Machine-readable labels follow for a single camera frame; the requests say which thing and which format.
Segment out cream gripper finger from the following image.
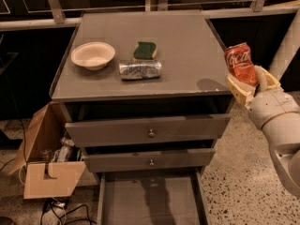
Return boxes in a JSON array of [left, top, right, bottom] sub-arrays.
[[226, 74, 256, 107], [254, 66, 282, 92]]

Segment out red coke can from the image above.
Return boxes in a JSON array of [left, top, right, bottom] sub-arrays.
[[224, 42, 258, 87]]

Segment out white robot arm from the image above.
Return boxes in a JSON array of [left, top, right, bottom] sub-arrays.
[[227, 66, 300, 198]]

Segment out grey middle drawer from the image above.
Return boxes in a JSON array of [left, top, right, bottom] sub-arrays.
[[83, 148, 215, 173]]

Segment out grey drawer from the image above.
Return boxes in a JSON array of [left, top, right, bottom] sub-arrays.
[[97, 169, 212, 225], [83, 148, 215, 173], [66, 114, 231, 147]]

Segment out grey drawer cabinet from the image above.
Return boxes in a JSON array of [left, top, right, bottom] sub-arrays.
[[49, 9, 249, 173]]

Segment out silver crushed can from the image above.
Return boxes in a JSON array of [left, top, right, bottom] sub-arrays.
[[119, 60, 162, 80]]

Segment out grey top drawer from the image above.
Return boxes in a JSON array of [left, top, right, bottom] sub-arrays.
[[66, 114, 231, 147]]

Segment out grey bottom drawer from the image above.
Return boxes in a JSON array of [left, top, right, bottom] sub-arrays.
[[97, 169, 212, 225]]

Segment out green yellow sponge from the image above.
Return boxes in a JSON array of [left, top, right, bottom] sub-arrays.
[[133, 41, 157, 60]]

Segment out white paper bowl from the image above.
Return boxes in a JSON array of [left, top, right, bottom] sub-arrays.
[[71, 42, 115, 70]]

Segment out plastic bottles in box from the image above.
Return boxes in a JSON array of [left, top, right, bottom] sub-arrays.
[[39, 137, 75, 162]]

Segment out brown cardboard box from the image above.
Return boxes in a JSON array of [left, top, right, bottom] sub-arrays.
[[8, 102, 98, 199]]

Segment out metal window railing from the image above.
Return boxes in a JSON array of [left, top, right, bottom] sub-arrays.
[[1, 0, 299, 31]]

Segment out black floor cables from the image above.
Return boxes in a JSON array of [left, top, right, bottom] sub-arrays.
[[38, 197, 98, 225]]

